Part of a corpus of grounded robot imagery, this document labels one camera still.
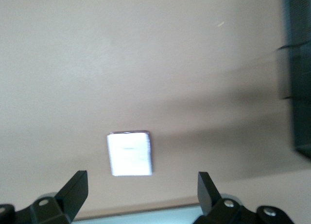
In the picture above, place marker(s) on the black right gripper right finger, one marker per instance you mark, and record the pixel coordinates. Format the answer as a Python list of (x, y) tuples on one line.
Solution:
[(209, 199)]

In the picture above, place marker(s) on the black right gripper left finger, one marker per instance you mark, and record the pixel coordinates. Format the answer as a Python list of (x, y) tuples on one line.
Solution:
[(71, 197)]

